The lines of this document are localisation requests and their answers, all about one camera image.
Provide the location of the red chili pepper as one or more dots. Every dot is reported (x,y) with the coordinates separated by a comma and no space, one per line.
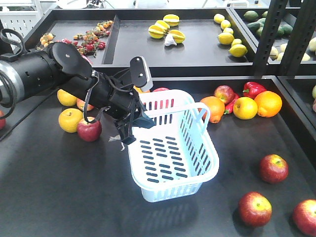
(230,106)

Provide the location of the orange fruit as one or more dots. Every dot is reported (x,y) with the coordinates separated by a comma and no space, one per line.
(269,104)
(216,107)

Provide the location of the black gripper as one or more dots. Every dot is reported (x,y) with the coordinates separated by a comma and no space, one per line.
(123,101)

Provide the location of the red apple by pepper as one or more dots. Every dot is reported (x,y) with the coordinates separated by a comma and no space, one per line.
(224,93)

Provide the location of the yellow starfruit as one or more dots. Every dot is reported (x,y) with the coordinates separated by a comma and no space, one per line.
(171,19)
(158,29)
(177,35)

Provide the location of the clear plastic tag strip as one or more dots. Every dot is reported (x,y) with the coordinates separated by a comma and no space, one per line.
(117,138)

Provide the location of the light blue plastic basket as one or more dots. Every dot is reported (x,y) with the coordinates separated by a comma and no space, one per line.
(175,157)

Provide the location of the yellow lemon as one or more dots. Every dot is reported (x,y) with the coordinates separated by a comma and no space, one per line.
(238,50)
(225,38)

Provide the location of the red apple beside yellow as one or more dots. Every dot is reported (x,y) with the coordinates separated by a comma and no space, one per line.
(87,131)

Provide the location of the red apple front right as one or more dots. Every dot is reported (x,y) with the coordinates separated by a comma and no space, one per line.
(304,217)

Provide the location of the white garlic bulb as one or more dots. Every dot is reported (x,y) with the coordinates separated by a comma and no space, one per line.
(169,40)

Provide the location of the red apple front left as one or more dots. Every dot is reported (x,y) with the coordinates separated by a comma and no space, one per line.
(254,209)

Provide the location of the red apple back row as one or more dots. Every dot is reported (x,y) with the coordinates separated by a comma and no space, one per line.
(160,89)

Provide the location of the cherry tomato vine pile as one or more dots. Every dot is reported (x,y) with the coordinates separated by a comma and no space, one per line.
(86,37)

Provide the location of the red bell pepper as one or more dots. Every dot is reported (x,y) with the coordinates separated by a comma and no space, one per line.
(251,89)

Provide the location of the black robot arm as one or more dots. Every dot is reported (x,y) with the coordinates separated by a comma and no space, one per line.
(25,73)

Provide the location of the small pink apple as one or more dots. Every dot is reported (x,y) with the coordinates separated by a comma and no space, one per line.
(80,105)

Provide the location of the red apple front middle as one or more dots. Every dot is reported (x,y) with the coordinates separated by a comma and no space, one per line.
(273,169)

